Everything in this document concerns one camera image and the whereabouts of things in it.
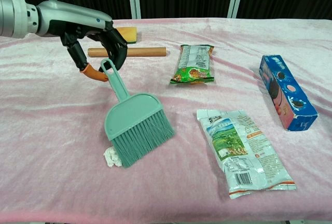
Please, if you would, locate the white green snack bag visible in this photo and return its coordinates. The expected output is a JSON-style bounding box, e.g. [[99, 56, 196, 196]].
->
[[196, 109, 297, 200]]

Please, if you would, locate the blue cookie box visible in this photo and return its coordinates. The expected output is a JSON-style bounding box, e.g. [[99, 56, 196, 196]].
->
[[258, 54, 319, 132]]

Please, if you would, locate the pink velvet table cloth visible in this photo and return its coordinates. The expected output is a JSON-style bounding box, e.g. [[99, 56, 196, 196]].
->
[[0, 18, 332, 221]]

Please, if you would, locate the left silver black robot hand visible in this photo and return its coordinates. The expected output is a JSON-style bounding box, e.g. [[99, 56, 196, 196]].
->
[[35, 0, 128, 82]]

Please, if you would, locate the wooden rolling pin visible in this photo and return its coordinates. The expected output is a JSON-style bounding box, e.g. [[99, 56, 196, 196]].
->
[[87, 47, 167, 58]]

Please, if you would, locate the yellow green scouring sponge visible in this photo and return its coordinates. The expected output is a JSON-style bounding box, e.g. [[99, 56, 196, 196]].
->
[[114, 26, 137, 45]]

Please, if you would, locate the green snack packet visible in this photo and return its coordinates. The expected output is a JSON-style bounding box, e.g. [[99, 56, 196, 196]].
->
[[170, 44, 215, 85]]

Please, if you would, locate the small teal hand broom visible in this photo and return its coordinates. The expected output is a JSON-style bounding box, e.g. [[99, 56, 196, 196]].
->
[[100, 58, 176, 169]]

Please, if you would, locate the white paper wad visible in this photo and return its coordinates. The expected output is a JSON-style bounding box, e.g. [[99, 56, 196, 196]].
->
[[103, 146, 123, 167]]

